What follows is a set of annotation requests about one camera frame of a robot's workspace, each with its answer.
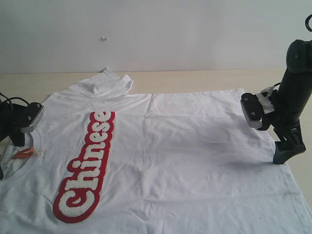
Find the white t-shirt red lettering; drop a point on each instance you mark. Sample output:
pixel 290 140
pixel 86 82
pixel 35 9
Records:
pixel 107 162

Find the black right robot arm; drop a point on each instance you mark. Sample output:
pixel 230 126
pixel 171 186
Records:
pixel 298 74

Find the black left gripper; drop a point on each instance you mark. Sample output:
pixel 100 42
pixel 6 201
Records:
pixel 10 127

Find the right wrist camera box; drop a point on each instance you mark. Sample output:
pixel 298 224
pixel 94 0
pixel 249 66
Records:
pixel 252 110

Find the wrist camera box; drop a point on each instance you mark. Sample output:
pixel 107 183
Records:
pixel 30 117
pixel 252 110

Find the orange ribbon tag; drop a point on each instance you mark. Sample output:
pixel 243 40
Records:
pixel 26 153

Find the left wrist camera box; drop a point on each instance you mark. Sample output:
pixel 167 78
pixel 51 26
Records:
pixel 30 117

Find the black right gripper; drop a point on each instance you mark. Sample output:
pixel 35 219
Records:
pixel 282 110

